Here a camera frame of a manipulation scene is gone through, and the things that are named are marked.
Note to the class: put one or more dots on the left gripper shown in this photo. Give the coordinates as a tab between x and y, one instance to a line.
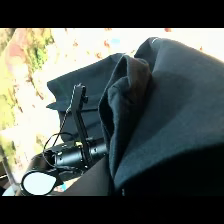
78	154

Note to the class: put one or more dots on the black garment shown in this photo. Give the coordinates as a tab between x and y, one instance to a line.
173	120

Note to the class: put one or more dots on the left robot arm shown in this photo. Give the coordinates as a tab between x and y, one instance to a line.
38	181

